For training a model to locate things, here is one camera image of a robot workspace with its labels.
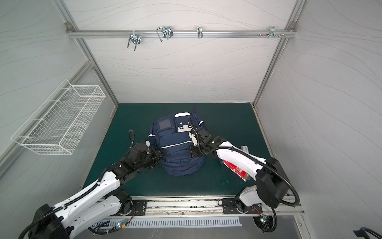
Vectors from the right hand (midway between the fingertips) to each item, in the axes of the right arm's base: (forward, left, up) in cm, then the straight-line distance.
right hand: (192, 147), depth 83 cm
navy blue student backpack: (+10, +15, -4) cm, 19 cm away
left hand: (-4, +13, +2) cm, 14 cm away
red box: (-7, -27, -12) cm, 30 cm away
